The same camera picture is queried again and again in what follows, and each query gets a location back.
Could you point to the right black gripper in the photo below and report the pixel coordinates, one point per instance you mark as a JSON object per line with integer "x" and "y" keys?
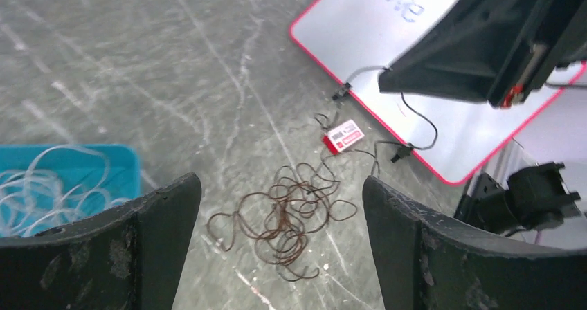
{"x": 495, "y": 51}

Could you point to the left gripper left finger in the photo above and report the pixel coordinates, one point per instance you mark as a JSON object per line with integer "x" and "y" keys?
{"x": 127, "y": 257}

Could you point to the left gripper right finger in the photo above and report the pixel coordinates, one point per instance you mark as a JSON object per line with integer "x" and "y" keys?
{"x": 427, "y": 260}

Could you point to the black whiteboard clip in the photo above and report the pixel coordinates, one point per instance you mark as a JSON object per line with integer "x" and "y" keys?
{"x": 342, "y": 92}
{"x": 402, "y": 152}

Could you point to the teal tray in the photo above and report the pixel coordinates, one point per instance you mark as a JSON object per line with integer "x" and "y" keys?
{"x": 48, "y": 186}

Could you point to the pink framed whiteboard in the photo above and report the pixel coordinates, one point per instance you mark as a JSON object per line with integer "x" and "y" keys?
{"x": 356, "y": 40}

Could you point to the red white small box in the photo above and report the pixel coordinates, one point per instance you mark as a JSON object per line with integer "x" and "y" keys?
{"x": 340, "y": 138}

